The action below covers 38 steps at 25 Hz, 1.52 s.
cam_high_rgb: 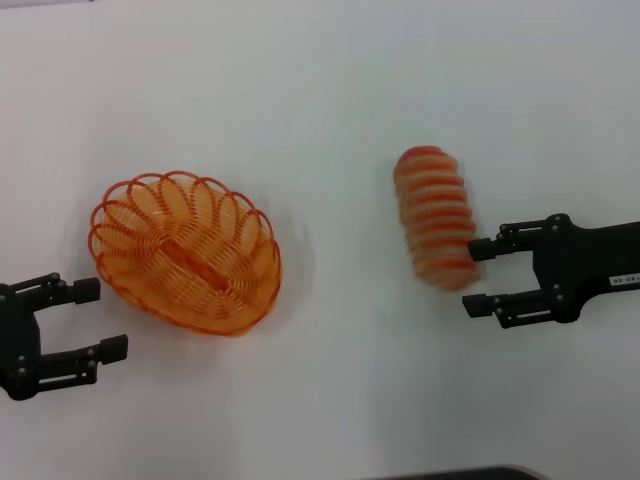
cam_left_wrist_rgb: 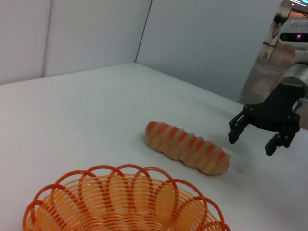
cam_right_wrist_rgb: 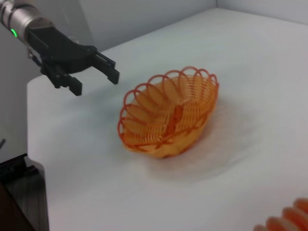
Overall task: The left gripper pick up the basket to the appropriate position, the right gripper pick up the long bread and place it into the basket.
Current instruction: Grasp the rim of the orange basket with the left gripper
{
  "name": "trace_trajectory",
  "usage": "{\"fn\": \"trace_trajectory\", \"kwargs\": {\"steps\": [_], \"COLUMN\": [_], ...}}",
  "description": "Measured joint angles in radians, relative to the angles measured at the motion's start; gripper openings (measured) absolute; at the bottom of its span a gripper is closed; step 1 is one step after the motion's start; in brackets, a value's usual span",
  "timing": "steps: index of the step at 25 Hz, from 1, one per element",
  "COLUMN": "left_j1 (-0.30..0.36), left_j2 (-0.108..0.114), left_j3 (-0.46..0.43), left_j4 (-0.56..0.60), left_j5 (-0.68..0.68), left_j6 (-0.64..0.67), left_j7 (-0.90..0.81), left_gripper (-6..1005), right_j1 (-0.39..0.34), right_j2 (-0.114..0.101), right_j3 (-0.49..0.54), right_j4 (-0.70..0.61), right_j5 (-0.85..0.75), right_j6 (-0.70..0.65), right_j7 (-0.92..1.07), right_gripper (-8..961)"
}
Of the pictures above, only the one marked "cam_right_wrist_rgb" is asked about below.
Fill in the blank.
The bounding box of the black robot torso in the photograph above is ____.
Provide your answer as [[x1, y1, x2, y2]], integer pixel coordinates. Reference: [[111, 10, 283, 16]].
[[0, 153, 50, 231]]

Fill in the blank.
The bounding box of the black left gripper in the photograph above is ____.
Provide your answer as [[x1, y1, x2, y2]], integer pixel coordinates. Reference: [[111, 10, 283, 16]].
[[25, 26, 120, 97]]

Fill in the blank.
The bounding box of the orange woven plastic basket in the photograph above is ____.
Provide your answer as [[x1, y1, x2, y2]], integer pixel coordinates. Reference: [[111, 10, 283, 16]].
[[117, 65, 220, 159]]

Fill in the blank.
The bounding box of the orange striped bread loaf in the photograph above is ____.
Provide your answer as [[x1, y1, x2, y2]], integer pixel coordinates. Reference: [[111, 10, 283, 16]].
[[254, 197, 308, 231]]

